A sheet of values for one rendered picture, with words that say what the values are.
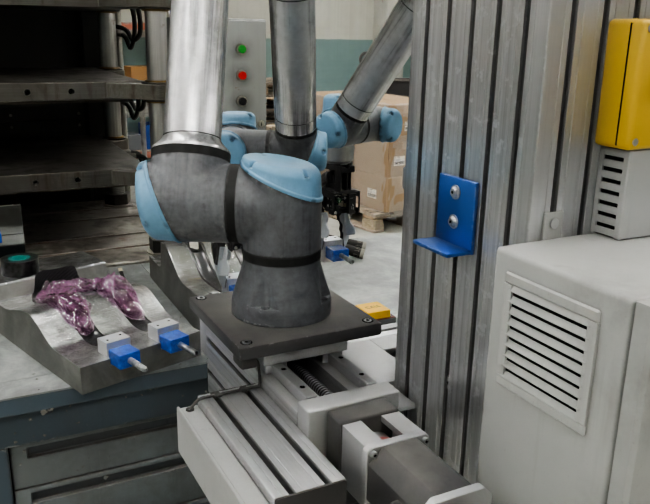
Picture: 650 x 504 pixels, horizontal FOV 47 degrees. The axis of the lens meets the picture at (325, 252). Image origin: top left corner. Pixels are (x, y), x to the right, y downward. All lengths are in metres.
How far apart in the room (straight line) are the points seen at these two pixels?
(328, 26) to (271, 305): 8.52
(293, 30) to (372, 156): 4.39
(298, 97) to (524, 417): 0.70
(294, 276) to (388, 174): 4.47
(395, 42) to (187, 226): 0.59
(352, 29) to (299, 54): 8.44
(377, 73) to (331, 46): 8.07
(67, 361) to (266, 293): 0.52
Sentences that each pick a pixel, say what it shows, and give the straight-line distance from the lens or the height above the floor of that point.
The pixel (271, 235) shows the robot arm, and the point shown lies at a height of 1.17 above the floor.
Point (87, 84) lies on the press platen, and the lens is 2.26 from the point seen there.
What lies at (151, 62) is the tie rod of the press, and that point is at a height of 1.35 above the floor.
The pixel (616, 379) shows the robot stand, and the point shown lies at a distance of 0.73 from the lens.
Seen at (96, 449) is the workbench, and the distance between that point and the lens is 1.64.
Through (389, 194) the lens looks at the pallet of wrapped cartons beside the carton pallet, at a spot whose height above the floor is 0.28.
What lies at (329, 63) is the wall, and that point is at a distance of 9.55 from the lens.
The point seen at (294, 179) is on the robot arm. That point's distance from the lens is 1.04.
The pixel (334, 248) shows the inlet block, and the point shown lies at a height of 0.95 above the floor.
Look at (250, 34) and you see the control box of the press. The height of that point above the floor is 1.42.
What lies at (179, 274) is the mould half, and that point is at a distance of 1.79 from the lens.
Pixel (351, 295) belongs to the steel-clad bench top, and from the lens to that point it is 1.91.
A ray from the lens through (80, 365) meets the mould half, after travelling 1.45.
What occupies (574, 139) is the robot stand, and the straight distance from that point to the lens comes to 0.87.
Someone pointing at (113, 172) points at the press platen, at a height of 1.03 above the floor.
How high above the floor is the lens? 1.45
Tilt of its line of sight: 17 degrees down
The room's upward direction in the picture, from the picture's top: 1 degrees clockwise
